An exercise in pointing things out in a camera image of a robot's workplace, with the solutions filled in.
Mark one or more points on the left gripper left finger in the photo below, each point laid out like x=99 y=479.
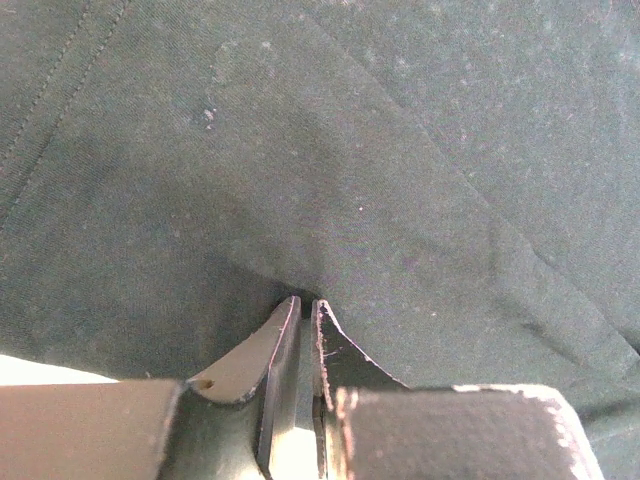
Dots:
x=232 y=420

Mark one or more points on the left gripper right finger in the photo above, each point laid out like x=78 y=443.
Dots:
x=370 y=425

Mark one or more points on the black t shirt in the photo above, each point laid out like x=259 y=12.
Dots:
x=458 y=179

